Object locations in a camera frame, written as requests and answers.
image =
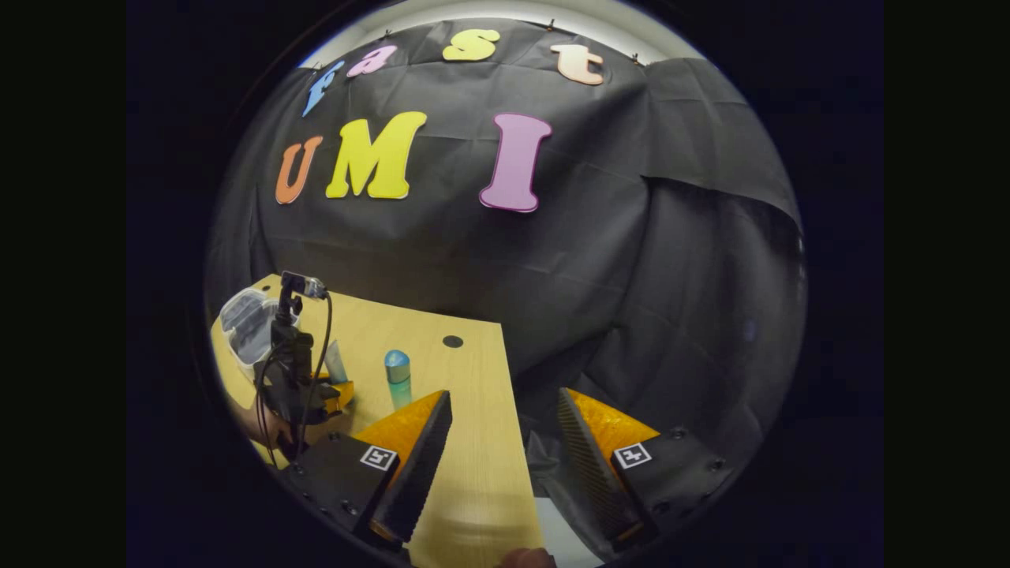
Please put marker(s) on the black table grommet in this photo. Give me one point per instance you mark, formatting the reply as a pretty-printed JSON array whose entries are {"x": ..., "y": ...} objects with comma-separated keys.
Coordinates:
[{"x": 453, "y": 341}]

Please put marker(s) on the white suitcase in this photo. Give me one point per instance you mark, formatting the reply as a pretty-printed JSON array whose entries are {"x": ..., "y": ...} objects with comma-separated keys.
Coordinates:
[{"x": 245, "y": 323}]

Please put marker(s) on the person's white clothing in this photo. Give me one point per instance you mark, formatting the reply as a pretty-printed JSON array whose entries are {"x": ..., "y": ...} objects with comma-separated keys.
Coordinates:
[{"x": 564, "y": 536}]

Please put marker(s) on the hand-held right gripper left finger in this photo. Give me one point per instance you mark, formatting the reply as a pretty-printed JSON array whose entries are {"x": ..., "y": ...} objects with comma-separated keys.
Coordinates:
[{"x": 418, "y": 473}]

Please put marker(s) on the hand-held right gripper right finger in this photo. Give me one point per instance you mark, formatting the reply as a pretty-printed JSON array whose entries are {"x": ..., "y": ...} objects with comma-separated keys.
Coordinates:
[{"x": 592, "y": 473}]

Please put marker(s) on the blue white cream tube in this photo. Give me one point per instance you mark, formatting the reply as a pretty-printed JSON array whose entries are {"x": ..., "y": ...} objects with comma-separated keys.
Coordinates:
[{"x": 336, "y": 363}]

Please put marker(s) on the teal spray bottle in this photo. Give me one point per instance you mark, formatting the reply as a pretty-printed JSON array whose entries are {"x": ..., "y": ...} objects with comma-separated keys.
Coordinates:
[{"x": 398, "y": 379}]

